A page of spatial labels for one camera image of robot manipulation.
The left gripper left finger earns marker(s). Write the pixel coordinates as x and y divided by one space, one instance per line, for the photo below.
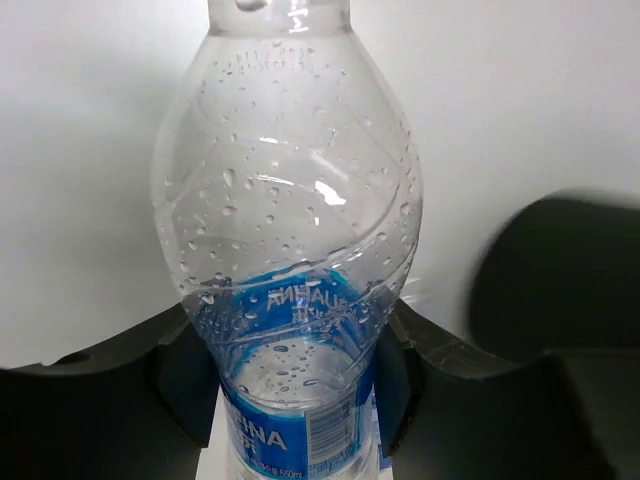
139 405

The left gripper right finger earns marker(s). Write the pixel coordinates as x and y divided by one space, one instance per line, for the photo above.
449 410

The clear bottle light blue label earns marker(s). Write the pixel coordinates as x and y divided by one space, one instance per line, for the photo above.
287 198

